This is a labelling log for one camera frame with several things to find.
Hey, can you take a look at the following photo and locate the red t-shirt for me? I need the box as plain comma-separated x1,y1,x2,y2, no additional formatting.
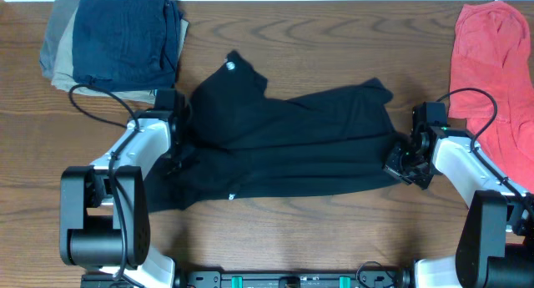
449,1,533,190

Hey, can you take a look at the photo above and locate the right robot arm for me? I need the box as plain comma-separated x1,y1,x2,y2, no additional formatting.
384,126,533,287

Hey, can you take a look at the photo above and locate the folded grey garment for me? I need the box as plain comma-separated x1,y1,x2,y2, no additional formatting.
39,0,80,79

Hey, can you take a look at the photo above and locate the left black cable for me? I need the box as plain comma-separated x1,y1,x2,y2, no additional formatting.
68,83,145,288

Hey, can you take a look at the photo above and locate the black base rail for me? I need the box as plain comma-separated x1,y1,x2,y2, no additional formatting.
80,269,418,288

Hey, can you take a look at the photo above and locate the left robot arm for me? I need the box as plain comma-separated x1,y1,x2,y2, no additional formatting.
59,109,186,287

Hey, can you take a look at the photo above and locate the black t-shirt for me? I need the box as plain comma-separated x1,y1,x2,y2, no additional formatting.
145,51,401,212

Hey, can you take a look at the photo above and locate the folded navy blue garment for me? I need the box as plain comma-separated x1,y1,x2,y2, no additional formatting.
72,0,182,92

